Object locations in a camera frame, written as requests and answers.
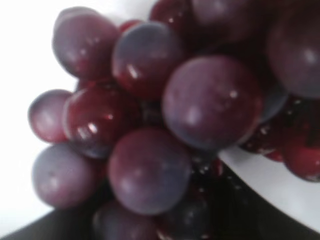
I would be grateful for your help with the purple grape bunch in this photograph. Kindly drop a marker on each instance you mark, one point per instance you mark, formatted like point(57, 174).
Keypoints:
point(197, 78)

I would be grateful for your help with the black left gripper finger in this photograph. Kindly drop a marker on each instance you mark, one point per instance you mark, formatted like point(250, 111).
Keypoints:
point(216, 206)

